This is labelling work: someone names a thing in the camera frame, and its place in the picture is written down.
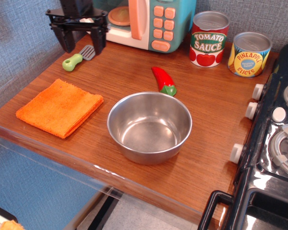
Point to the orange object at corner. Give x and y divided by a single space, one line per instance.
11 225

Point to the stainless steel bowl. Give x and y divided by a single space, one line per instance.
149 128

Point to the pineapple slices can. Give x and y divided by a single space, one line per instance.
249 54

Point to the red toy chili pepper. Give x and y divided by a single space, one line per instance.
165 82

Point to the white stove button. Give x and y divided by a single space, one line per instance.
278 114

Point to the tomato sauce can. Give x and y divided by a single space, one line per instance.
208 38

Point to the black oven door handle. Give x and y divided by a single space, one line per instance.
215 198

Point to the white stove knob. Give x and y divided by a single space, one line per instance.
257 91
251 109
236 153

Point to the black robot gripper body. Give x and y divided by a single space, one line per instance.
77 15

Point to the teal toy microwave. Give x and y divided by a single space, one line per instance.
155 25

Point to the green handled grey spatula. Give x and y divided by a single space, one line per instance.
87 53

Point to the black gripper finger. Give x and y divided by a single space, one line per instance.
98 36
64 37

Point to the orange folded cloth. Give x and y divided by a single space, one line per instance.
60 109

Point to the black toy stove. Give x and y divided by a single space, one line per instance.
260 197

